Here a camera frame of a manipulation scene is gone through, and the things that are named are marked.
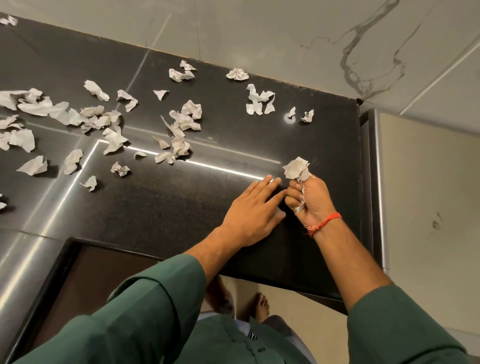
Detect person's left forearm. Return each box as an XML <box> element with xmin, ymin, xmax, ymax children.
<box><xmin>183</xmin><ymin>224</ymin><xmax>245</xmax><ymax>286</ymax></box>

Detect silver dishwasher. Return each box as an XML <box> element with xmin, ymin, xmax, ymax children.
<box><xmin>359</xmin><ymin>108</ymin><xmax>480</xmax><ymax>364</ymax></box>

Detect person's right hand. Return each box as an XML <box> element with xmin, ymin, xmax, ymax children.
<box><xmin>284</xmin><ymin>174</ymin><xmax>338</xmax><ymax>229</ymax></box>

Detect green shirt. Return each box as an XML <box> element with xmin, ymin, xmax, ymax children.
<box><xmin>11</xmin><ymin>254</ymin><xmax>473</xmax><ymax>364</ymax></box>

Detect orange thread wristband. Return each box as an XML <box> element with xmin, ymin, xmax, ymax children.
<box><xmin>302</xmin><ymin>212</ymin><xmax>343</xmax><ymax>238</ymax></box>

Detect white power cable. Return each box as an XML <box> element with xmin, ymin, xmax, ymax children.
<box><xmin>398</xmin><ymin>41</ymin><xmax>480</xmax><ymax>116</ymax></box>

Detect white paper scraps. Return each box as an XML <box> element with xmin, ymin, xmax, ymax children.
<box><xmin>0</xmin><ymin>14</ymin><xmax>315</xmax><ymax>211</ymax></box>

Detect person's left hand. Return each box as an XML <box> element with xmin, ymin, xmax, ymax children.
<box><xmin>221</xmin><ymin>174</ymin><xmax>289</xmax><ymax>248</ymax></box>

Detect person's right forearm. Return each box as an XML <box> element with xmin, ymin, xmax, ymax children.
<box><xmin>313</xmin><ymin>219</ymin><xmax>393</xmax><ymax>312</ymax></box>

